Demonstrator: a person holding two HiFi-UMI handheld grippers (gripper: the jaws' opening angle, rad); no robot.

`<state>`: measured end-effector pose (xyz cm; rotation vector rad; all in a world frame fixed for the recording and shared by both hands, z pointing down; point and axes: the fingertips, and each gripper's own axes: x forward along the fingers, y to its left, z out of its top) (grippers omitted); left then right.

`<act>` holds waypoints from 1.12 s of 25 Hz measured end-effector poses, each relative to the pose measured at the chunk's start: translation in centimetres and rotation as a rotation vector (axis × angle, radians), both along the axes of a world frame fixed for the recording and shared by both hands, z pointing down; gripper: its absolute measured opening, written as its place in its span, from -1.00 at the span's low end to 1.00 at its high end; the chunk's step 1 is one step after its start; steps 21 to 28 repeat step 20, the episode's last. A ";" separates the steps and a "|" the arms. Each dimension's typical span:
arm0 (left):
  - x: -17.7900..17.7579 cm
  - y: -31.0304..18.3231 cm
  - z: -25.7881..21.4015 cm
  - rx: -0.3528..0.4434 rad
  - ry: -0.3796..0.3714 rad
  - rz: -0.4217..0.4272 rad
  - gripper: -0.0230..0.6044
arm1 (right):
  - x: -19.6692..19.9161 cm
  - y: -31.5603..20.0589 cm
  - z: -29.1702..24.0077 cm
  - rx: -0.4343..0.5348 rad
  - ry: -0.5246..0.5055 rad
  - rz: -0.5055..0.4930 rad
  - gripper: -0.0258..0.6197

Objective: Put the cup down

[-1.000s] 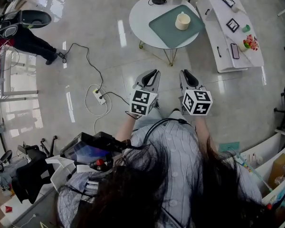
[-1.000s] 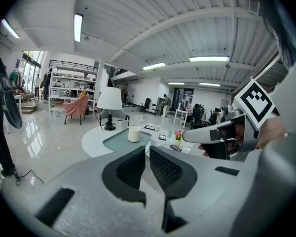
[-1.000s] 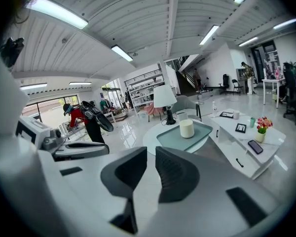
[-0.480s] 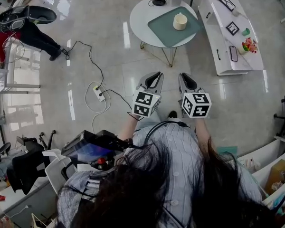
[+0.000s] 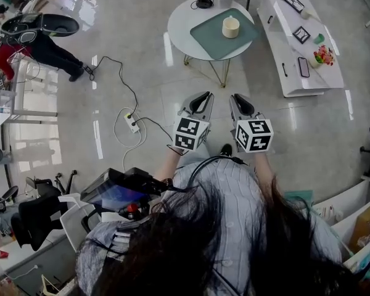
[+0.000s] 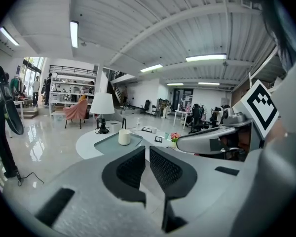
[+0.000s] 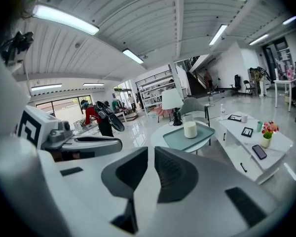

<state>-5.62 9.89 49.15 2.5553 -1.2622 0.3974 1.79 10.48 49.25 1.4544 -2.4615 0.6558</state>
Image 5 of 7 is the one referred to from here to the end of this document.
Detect black body-worn cable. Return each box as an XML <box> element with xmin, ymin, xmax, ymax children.
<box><xmin>187</xmin><ymin>155</ymin><xmax>249</xmax><ymax>191</ymax></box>

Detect black power cable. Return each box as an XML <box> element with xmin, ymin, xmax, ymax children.
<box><xmin>84</xmin><ymin>55</ymin><xmax>139</xmax><ymax>117</ymax></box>
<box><xmin>131</xmin><ymin>117</ymin><xmax>186</xmax><ymax>157</ymax></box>

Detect person's light grey trousers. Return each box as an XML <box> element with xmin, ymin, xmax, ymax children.
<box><xmin>177</xmin><ymin>139</ymin><xmax>213</xmax><ymax>169</ymax></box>

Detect colourful flowers in white pot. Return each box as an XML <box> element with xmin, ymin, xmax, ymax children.
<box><xmin>308</xmin><ymin>44</ymin><xmax>336</xmax><ymax>69</ymax></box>

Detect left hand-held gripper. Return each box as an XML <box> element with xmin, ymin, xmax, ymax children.
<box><xmin>171</xmin><ymin>91</ymin><xmax>215</xmax><ymax>152</ymax></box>

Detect person's left forearm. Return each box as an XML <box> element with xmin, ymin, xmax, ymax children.
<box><xmin>154</xmin><ymin>148</ymin><xmax>181</xmax><ymax>181</ymax></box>

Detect white power strip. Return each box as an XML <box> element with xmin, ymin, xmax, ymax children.
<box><xmin>124</xmin><ymin>112</ymin><xmax>141</xmax><ymax>134</ymax></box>

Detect round white side table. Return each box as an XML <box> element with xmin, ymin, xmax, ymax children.
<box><xmin>167</xmin><ymin>0</ymin><xmax>256</xmax><ymax>88</ymax></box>

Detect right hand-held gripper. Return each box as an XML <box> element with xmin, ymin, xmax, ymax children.
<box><xmin>229</xmin><ymin>93</ymin><xmax>274</xmax><ymax>154</ymax></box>

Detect black smartphone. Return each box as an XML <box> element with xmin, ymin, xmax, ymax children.
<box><xmin>297</xmin><ymin>56</ymin><xmax>311</xmax><ymax>78</ymax></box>

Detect black picture frame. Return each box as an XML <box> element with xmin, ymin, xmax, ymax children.
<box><xmin>282</xmin><ymin>0</ymin><xmax>305</xmax><ymax>14</ymax></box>
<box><xmin>292</xmin><ymin>25</ymin><xmax>311</xmax><ymax>44</ymax></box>

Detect person's striped grey shirt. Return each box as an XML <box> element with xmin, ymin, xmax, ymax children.
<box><xmin>75</xmin><ymin>157</ymin><xmax>343</xmax><ymax>296</ymax></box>

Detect brown cardboard box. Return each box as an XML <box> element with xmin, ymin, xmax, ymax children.
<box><xmin>348</xmin><ymin>205</ymin><xmax>370</xmax><ymax>254</ymax></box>

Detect grey desk with white frame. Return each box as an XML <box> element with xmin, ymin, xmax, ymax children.
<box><xmin>0</xmin><ymin>229</ymin><xmax>81</xmax><ymax>296</ymax></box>

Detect black monitor with blue screen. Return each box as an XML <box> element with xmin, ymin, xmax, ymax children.
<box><xmin>80</xmin><ymin>167</ymin><xmax>173</xmax><ymax>221</ymax></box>

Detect person's right forearm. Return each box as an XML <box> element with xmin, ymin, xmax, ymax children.
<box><xmin>254</xmin><ymin>151</ymin><xmax>277</xmax><ymax>197</ymax></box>

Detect white power cable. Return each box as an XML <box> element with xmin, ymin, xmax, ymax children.
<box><xmin>113</xmin><ymin>106</ymin><xmax>147</xmax><ymax>172</ymax></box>

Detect cream clothes hanger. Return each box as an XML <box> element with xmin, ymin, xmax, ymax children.
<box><xmin>40</xmin><ymin>274</ymin><xmax>62</xmax><ymax>292</ymax></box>

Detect white storage shelf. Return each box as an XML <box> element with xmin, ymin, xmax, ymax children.
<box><xmin>311</xmin><ymin>177</ymin><xmax>370</xmax><ymax>274</ymax></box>

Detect white plastic chair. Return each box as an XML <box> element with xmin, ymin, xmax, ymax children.
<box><xmin>58</xmin><ymin>192</ymin><xmax>102</xmax><ymax>243</ymax></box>

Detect white low cabinet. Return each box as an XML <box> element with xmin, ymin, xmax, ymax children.
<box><xmin>256</xmin><ymin>0</ymin><xmax>345</xmax><ymax>99</ymax></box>

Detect cream ceramic mug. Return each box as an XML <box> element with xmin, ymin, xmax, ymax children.
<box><xmin>221</xmin><ymin>15</ymin><xmax>241</xmax><ymax>39</ymax></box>

